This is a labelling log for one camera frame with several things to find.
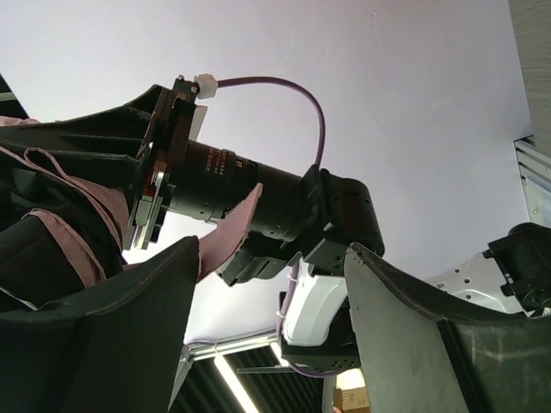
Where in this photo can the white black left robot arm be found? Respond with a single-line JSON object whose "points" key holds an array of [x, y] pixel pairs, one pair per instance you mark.
{"points": [[304, 222]]}

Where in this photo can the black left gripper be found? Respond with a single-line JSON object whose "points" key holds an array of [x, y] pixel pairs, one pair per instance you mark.
{"points": [[157, 117]]}

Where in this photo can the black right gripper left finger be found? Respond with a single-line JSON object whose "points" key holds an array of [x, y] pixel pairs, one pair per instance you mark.
{"points": [[114, 347]]}

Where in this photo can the pink folding umbrella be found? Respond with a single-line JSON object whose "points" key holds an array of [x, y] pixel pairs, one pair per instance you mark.
{"points": [[60, 234]]}

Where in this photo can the aluminium frame rail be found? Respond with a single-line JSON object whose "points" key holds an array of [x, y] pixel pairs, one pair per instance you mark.
{"points": [[534, 166]]}

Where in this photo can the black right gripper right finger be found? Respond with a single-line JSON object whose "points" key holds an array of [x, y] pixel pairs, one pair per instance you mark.
{"points": [[425, 350]]}

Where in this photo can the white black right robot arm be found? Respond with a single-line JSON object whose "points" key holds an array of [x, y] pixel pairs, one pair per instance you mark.
{"points": [[512, 276]]}

